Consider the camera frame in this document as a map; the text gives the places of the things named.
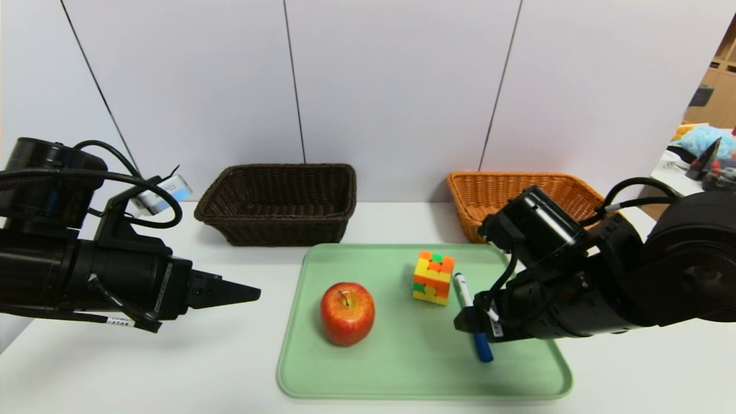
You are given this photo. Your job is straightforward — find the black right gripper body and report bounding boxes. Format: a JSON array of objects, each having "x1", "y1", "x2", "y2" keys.
[{"x1": 473, "y1": 270, "x2": 595, "y2": 343}]

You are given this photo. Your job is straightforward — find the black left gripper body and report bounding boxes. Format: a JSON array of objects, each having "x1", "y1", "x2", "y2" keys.
[{"x1": 72, "y1": 239, "x2": 193, "y2": 321}]

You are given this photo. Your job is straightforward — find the white marker with blue cap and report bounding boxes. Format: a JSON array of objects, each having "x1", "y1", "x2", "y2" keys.
[{"x1": 454, "y1": 273, "x2": 494, "y2": 363}]

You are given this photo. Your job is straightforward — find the colourful puzzle cube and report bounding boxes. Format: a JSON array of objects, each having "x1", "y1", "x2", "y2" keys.
[{"x1": 412, "y1": 250, "x2": 455, "y2": 306}]

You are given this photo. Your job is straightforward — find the red apple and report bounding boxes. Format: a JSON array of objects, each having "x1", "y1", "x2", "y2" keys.
[{"x1": 320, "y1": 281, "x2": 375, "y2": 346}]

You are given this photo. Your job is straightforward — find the dark brown wicker basket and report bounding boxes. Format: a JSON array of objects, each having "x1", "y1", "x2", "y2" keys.
[{"x1": 194, "y1": 164, "x2": 357, "y2": 247}]

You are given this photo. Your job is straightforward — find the orange wicker basket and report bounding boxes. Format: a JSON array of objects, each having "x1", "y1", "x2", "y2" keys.
[{"x1": 447, "y1": 171, "x2": 623, "y2": 244}]

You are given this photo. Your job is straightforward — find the light green plastic tray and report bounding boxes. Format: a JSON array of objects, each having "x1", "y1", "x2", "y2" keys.
[{"x1": 277, "y1": 243, "x2": 573, "y2": 400}]

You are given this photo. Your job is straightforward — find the white side table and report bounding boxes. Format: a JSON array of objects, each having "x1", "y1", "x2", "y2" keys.
[{"x1": 651, "y1": 151, "x2": 736, "y2": 199}]

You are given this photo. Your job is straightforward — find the black cone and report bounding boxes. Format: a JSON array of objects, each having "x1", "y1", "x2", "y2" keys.
[{"x1": 684, "y1": 138, "x2": 720, "y2": 181}]

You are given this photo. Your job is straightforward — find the black round container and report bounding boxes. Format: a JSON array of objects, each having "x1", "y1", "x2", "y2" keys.
[{"x1": 703, "y1": 167, "x2": 736, "y2": 192}]

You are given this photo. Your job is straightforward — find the light blue plush toy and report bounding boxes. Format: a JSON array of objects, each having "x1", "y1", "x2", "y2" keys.
[{"x1": 687, "y1": 125, "x2": 736, "y2": 159}]

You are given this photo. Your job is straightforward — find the dark grey box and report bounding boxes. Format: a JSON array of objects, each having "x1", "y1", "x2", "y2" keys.
[{"x1": 688, "y1": 85, "x2": 715, "y2": 108}]

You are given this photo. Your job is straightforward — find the wooden cabinet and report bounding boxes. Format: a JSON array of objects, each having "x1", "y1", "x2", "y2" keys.
[{"x1": 684, "y1": 11, "x2": 736, "y2": 128}]

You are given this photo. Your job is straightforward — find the thin labelled left arm cable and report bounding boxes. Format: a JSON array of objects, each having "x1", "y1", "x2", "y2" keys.
[{"x1": 0, "y1": 304, "x2": 163, "y2": 334}]

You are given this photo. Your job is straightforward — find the black left camera bracket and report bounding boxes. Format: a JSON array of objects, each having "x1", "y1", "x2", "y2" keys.
[{"x1": 95, "y1": 183, "x2": 173, "y2": 256}]

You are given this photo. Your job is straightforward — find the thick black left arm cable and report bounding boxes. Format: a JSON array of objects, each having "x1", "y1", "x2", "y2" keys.
[{"x1": 0, "y1": 140, "x2": 183, "y2": 229}]

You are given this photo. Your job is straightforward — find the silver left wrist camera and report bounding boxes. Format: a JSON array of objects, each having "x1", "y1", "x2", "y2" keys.
[{"x1": 131, "y1": 175, "x2": 194, "y2": 217}]

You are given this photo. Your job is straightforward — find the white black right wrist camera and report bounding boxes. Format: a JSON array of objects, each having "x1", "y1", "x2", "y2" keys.
[{"x1": 478, "y1": 185, "x2": 588, "y2": 264}]

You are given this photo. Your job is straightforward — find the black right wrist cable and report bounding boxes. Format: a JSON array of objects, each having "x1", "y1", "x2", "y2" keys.
[{"x1": 581, "y1": 177, "x2": 685, "y2": 226}]

